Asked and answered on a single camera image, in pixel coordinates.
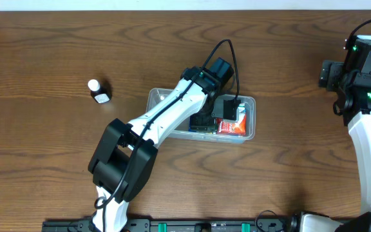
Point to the clear plastic container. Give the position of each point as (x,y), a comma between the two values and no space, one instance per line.
(157,95)

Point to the dark syrup bottle white cap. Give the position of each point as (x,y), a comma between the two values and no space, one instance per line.
(100,91)

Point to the blue KoolFever box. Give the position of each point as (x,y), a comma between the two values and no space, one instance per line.
(202,124)

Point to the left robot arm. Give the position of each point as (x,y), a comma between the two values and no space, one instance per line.
(125,155)

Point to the red Panadol ActiFast box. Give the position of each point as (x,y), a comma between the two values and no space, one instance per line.
(233,128)

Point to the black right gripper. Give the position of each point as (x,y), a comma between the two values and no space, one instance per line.
(332,75)

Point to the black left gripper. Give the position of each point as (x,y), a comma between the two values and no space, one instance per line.
(204,124)

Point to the white green medicine box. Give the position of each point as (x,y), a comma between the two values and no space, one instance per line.
(241,109)

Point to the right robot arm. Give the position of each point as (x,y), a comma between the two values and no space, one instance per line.
(351,81)

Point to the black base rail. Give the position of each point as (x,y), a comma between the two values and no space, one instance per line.
(147,225)

